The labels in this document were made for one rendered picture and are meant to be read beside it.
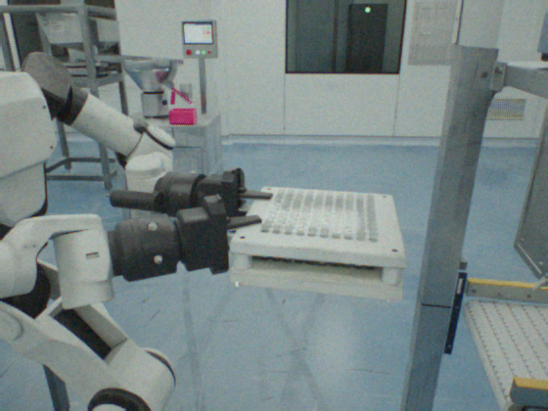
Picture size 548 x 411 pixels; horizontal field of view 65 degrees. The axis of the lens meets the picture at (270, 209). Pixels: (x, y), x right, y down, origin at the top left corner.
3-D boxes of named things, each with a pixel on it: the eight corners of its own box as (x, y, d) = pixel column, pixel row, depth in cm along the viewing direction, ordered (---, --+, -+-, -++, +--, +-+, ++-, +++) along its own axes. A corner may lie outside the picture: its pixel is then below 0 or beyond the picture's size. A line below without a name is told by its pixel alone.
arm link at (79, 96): (60, 139, 101) (-2, 107, 93) (70, 114, 106) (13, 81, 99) (82, 111, 94) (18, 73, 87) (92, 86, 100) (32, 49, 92)
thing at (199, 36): (186, 115, 305) (179, 19, 281) (189, 113, 314) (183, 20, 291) (218, 115, 304) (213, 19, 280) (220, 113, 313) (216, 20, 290)
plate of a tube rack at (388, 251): (406, 270, 58) (408, 256, 57) (229, 253, 62) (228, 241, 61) (391, 204, 80) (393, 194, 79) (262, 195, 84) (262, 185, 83)
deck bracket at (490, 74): (481, 92, 68) (486, 62, 66) (473, 88, 72) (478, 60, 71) (501, 92, 67) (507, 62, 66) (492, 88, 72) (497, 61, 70)
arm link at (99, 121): (144, 170, 117) (65, 126, 105) (171, 132, 115) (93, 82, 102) (150, 189, 108) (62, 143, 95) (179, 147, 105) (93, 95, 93)
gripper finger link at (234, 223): (263, 225, 66) (224, 232, 64) (256, 217, 69) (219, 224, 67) (263, 215, 65) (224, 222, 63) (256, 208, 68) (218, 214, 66)
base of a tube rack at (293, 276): (401, 301, 60) (403, 287, 59) (230, 284, 64) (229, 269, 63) (388, 228, 82) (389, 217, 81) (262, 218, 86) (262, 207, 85)
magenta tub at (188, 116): (168, 124, 273) (167, 111, 270) (174, 121, 284) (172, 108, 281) (194, 124, 272) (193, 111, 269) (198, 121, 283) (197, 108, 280)
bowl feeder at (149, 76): (121, 120, 287) (114, 61, 273) (139, 112, 320) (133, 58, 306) (193, 120, 284) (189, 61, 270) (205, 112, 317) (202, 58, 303)
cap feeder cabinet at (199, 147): (123, 233, 301) (108, 124, 272) (149, 204, 353) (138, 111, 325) (212, 236, 297) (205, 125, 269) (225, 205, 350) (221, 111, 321)
